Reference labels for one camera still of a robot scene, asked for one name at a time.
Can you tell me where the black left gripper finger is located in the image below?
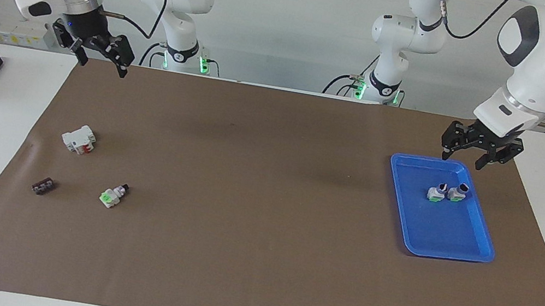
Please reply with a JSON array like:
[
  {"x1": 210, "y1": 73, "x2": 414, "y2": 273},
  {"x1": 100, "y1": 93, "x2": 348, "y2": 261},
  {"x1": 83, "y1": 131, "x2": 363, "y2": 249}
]
[
  {"x1": 474, "y1": 133, "x2": 526, "y2": 178},
  {"x1": 439, "y1": 118, "x2": 479, "y2": 166}
]

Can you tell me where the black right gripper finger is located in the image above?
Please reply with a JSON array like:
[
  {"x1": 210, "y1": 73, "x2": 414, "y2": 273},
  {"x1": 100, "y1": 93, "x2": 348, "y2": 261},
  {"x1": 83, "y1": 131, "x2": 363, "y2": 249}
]
[
  {"x1": 47, "y1": 19, "x2": 94, "y2": 67},
  {"x1": 94, "y1": 31, "x2": 139, "y2": 81}
]

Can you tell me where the white box with yellow label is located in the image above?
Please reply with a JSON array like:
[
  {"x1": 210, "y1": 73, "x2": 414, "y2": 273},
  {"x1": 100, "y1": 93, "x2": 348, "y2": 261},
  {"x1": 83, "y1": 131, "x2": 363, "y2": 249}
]
[{"x1": 0, "y1": 15, "x2": 58, "y2": 52}]

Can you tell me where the white circuit breaker red lever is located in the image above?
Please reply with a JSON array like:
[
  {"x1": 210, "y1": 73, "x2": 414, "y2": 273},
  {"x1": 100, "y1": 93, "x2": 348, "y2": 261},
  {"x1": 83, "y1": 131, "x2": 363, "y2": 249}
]
[{"x1": 59, "y1": 121, "x2": 99, "y2": 157}]

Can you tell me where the blue plastic tray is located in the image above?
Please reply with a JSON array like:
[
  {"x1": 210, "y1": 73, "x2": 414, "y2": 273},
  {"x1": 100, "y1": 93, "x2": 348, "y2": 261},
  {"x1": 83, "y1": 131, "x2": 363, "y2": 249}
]
[{"x1": 376, "y1": 150, "x2": 510, "y2": 269}]

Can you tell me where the white green push button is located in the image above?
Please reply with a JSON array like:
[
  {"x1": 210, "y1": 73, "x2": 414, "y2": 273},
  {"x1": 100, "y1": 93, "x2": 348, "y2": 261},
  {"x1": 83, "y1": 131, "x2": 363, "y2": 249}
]
[{"x1": 98, "y1": 180, "x2": 130, "y2": 211}]

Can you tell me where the small dark terminal block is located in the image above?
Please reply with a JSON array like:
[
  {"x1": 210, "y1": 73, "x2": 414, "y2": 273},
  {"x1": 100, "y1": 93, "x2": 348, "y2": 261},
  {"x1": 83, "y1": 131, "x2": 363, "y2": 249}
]
[{"x1": 31, "y1": 176, "x2": 57, "y2": 198}]

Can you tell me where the brown table mat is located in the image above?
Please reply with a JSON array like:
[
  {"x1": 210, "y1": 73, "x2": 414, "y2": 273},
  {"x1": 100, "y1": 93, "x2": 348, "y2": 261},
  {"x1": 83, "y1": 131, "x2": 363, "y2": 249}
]
[{"x1": 0, "y1": 41, "x2": 545, "y2": 306}]

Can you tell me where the black right base cable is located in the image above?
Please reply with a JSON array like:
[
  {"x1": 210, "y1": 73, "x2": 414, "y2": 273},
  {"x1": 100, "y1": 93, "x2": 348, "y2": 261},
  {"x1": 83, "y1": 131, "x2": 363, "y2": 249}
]
[{"x1": 139, "y1": 40, "x2": 167, "y2": 69}]

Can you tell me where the black base cable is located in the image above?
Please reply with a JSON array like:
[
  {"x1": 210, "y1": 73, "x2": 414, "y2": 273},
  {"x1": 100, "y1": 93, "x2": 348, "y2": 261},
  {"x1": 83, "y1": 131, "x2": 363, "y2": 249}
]
[
  {"x1": 322, "y1": 46, "x2": 381, "y2": 103},
  {"x1": 139, "y1": 40, "x2": 167, "y2": 69}
]

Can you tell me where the white rotary switch green base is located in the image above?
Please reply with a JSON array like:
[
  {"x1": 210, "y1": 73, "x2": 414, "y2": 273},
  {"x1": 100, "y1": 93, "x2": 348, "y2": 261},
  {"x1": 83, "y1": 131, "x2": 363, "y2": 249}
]
[{"x1": 446, "y1": 181, "x2": 471, "y2": 204}]

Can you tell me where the black left base cable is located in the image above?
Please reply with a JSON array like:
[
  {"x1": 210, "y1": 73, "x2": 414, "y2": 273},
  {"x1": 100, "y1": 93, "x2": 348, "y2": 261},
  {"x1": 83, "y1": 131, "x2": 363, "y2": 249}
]
[{"x1": 322, "y1": 46, "x2": 381, "y2": 103}]

